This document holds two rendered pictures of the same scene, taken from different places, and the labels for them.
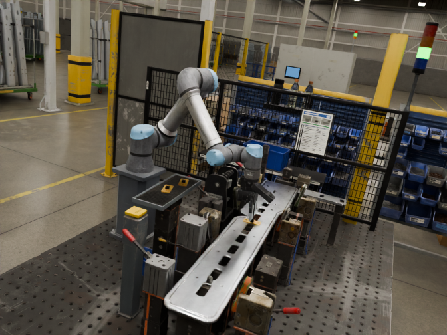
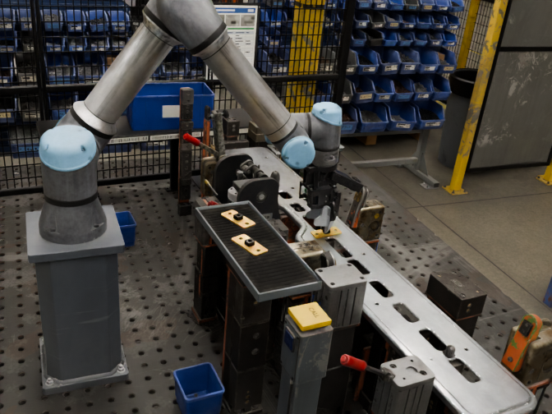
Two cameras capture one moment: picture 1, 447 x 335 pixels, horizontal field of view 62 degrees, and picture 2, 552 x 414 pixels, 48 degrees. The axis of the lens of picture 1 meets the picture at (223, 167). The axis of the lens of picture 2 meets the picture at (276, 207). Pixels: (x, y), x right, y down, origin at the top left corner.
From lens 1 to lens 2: 1.21 m
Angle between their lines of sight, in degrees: 43
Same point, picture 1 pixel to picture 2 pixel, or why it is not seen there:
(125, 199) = (75, 305)
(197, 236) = (361, 299)
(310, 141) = not seen: hidden behind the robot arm
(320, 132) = (243, 40)
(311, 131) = not seen: hidden behind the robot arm
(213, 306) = (508, 381)
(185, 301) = (484, 401)
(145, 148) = (94, 181)
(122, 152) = not seen: outside the picture
